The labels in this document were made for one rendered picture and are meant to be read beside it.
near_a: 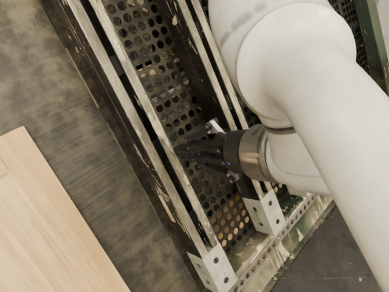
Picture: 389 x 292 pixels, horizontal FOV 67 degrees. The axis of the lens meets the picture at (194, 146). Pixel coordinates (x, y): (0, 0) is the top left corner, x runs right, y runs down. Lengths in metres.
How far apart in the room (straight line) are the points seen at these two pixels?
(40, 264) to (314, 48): 0.57
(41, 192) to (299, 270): 1.59
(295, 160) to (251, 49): 0.15
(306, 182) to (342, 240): 1.75
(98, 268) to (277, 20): 0.56
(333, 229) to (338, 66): 1.96
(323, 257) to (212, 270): 1.32
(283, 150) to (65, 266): 0.47
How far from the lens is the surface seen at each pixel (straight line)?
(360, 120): 0.18
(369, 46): 1.58
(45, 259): 0.64
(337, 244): 2.09
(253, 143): 0.42
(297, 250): 1.77
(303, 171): 0.36
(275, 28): 0.26
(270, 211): 0.87
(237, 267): 0.86
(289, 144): 0.34
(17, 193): 0.60
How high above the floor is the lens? 1.69
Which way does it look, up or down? 44 degrees down
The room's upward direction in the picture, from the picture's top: straight up
